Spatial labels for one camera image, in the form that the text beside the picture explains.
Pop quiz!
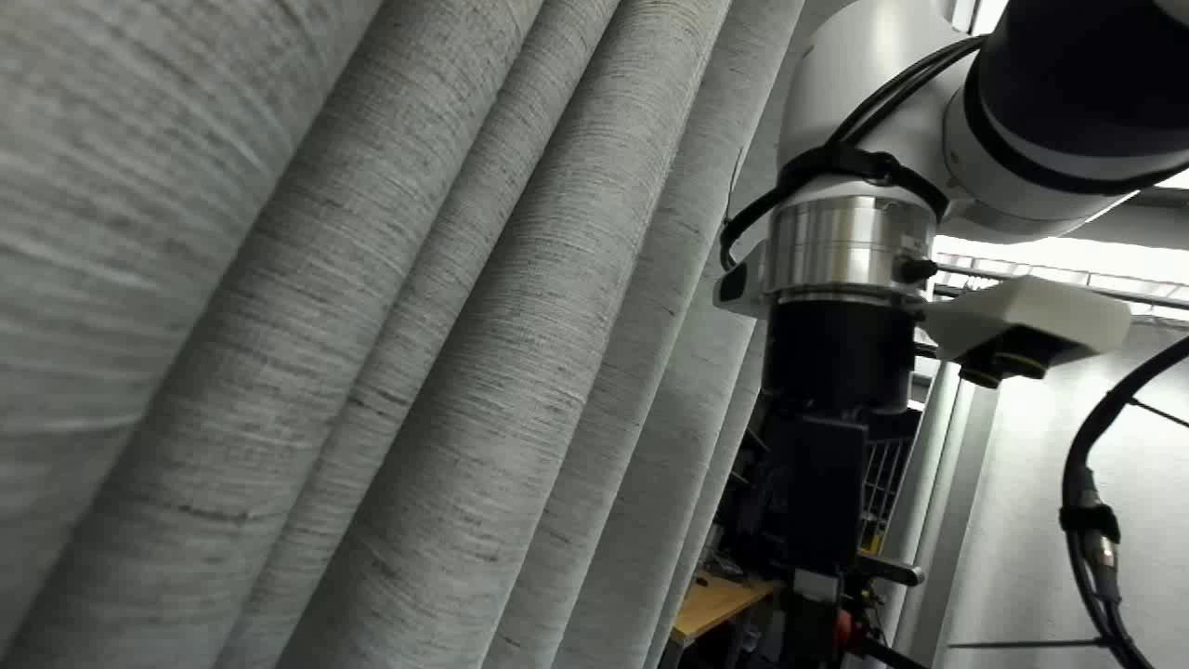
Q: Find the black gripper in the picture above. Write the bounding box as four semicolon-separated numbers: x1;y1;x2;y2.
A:
748;295;925;605

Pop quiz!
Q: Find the grey textured fabric curtain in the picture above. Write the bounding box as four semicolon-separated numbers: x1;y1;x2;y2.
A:
0;0;821;669

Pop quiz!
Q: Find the grey metal column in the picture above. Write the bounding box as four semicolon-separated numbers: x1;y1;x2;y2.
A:
891;358;1003;669

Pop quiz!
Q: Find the wooden workbench top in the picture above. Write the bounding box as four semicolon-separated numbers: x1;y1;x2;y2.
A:
664;568;782;650

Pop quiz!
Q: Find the white wire rack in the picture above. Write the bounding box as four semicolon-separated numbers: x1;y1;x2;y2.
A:
863;425;920;532

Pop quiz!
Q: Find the red clamp handle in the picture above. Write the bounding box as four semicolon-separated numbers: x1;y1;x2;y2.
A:
827;604;871;659

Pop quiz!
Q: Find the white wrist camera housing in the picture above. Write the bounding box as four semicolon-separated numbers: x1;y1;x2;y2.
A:
919;272;1137;389

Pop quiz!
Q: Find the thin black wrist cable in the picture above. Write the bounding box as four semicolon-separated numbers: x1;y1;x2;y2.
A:
712;33;996;310

